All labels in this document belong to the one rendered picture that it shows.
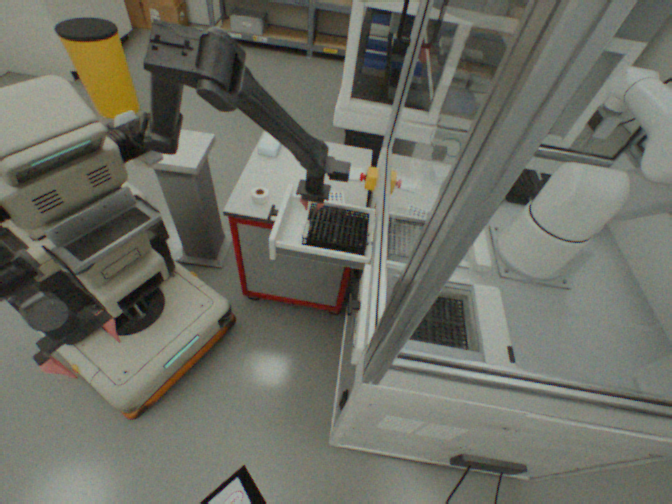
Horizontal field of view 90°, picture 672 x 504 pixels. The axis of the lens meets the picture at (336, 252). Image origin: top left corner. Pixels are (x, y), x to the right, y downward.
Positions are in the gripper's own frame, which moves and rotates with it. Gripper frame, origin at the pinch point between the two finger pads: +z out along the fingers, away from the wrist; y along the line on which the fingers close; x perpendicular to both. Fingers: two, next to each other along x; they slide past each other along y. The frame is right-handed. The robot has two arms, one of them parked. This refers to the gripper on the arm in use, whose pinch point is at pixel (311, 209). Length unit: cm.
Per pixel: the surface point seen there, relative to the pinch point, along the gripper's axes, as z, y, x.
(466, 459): 61, -75, 54
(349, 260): 10.2, -15.7, 10.4
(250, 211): 22.9, 26.6, -14.4
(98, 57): 55, 192, -168
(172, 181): 38, 73, -38
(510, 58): -69, -21, 44
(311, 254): 10.8, -2.7, 10.4
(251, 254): 51, 28, -13
